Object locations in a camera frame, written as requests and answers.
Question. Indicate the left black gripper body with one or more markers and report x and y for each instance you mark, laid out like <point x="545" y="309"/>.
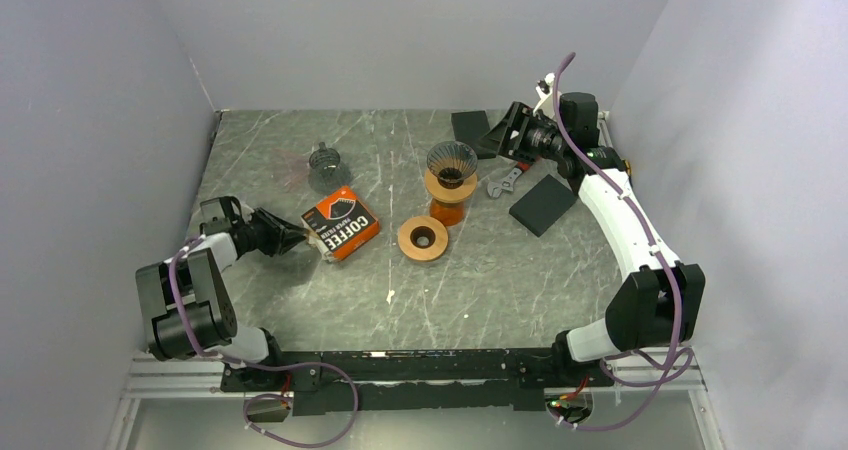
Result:
<point x="250" y="233"/>

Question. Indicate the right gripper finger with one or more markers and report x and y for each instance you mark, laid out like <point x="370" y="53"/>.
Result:
<point x="515" y="120"/>
<point x="524" y="147"/>

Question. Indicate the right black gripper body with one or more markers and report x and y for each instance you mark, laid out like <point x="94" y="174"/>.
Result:
<point x="549" y="138"/>

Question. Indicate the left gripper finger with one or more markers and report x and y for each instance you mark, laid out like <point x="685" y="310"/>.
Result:
<point x="276" y="244"/>
<point x="269" y="226"/>

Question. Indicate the clear glass dripper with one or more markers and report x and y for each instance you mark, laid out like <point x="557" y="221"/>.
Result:
<point x="452" y="163"/>

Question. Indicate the orange coffee filter box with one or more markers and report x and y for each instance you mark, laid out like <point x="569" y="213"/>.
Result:
<point x="340" y="224"/>

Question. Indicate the orange glass carafe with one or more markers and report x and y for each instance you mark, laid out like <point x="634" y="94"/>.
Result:
<point x="449" y="214"/>

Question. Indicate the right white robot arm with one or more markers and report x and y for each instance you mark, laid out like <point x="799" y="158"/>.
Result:
<point x="659" y="298"/>

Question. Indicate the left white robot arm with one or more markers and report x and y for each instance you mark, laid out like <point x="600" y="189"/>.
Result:
<point x="184" y="301"/>

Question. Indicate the grey glass dripper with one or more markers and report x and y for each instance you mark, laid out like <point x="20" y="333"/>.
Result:
<point x="327" y="171"/>

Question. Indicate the black block far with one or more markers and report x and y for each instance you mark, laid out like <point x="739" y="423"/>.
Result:
<point x="469" y="127"/>

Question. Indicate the black block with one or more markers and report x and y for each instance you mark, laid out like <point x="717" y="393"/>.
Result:
<point x="543" y="205"/>
<point x="469" y="127"/>

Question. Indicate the black block near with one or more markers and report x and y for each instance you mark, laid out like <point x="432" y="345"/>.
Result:
<point x="543" y="205"/>

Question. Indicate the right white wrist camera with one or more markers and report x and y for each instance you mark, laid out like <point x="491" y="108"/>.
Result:
<point x="544" y="91"/>

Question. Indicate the red handled adjustable wrench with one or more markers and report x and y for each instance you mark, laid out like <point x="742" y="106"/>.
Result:
<point x="506" y="185"/>

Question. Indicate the black base frame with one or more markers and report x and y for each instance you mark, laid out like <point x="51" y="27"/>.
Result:
<point x="335" y="381"/>

